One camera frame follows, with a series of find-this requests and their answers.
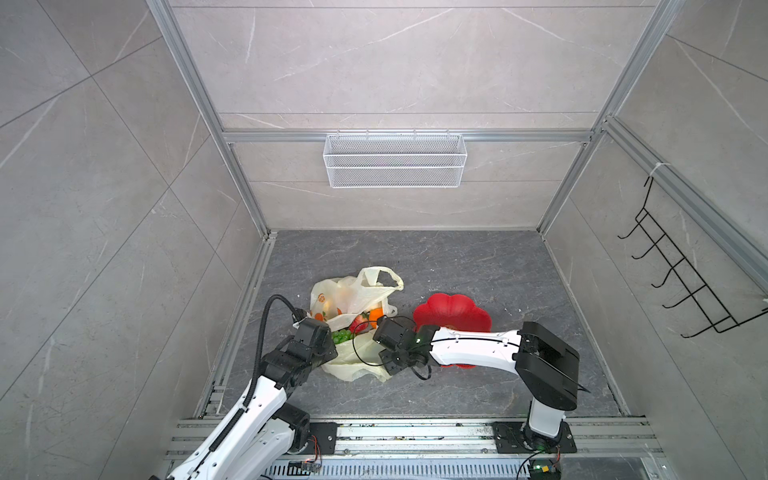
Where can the cream plastic bag orange print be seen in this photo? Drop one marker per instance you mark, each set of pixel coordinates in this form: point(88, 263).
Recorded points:
point(351, 306)

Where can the orange fake fruit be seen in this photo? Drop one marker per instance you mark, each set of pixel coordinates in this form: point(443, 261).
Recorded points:
point(374, 315)

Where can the red flower-shaped plastic bowl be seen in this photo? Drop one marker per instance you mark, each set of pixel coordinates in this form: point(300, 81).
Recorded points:
point(456, 312)

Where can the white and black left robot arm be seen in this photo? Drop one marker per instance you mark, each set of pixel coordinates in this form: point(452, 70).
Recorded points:
point(263, 426)

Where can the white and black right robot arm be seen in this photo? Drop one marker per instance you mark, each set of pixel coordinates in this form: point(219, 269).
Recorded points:
point(546, 364)

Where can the red fake fruit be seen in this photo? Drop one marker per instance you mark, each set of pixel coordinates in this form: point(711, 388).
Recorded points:
point(360, 324)

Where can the green fake vegetable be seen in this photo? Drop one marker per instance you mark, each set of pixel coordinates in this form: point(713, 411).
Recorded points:
point(342, 336)

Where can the white wire mesh basket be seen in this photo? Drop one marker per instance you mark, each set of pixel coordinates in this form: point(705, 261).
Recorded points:
point(394, 161)

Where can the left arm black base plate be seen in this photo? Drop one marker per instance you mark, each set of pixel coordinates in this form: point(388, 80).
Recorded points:
point(321, 436)

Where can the aluminium rail base frame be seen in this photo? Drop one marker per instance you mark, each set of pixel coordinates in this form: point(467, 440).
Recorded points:
point(464, 448)

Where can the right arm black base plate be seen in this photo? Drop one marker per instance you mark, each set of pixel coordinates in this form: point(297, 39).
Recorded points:
point(519, 438)

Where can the black wire hook rack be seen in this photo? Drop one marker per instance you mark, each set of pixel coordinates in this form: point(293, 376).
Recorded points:
point(678, 266)

